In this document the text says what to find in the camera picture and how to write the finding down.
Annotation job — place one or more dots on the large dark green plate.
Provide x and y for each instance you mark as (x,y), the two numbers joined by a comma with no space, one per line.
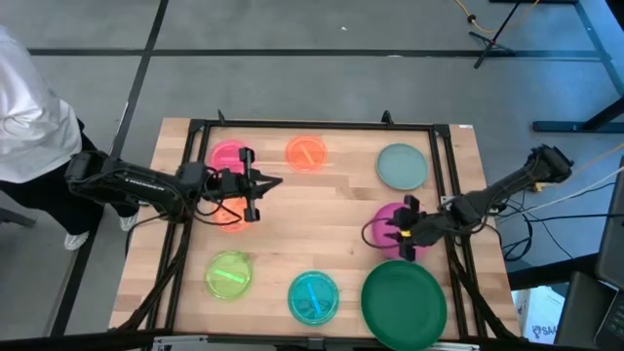
(403,307)

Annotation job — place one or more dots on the black tripod stand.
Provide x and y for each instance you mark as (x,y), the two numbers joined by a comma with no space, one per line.
(492,44)

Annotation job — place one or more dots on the black metal table frame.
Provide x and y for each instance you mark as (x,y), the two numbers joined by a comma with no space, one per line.
(317,125)

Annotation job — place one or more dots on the dark grey case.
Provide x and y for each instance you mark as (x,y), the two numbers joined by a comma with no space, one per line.
(582,312)

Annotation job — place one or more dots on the white printed box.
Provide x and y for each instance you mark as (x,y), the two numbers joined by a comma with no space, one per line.
(541,314)

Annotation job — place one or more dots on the small pink translucent plate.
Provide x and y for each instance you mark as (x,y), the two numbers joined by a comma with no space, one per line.
(225,155)

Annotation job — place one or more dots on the grey chair leg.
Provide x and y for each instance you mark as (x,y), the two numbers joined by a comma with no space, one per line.
(17,218)

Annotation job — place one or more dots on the small lime translucent plate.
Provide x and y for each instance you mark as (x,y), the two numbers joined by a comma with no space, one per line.
(228,275)

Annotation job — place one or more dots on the silver bar at table edge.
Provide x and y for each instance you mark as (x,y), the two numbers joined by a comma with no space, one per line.
(195,342)

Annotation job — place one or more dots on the silver metal bracket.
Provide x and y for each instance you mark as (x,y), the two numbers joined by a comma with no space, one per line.
(446,200)

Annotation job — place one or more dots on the small orange translucent plate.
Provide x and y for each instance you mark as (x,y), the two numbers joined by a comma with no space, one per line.
(305,153)
(233,217)

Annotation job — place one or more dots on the person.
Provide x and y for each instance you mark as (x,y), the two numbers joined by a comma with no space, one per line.
(34,127)

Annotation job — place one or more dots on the magenta plastic plate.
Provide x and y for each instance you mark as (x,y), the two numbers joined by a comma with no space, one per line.
(382,234)

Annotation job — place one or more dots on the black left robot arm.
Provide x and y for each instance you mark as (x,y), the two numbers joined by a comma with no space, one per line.
(136,183)

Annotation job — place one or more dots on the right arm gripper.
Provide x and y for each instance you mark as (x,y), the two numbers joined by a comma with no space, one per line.
(421,228)

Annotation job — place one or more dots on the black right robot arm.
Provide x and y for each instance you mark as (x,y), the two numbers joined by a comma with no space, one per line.
(502,187)

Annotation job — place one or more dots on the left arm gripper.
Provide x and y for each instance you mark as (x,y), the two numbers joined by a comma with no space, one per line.
(249,187)

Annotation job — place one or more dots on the person's white shoe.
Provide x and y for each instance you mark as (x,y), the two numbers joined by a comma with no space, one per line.
(128,222)
(76,241)

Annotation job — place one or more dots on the dark desk frame leg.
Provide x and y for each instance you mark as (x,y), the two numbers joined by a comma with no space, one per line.
(597,63)

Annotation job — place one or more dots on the small teal translucent plate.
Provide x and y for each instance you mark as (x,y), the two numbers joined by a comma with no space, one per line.
(313,298)

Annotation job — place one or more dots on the grey-green plastic plate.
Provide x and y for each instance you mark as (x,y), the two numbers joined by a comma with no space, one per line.
(402,167)

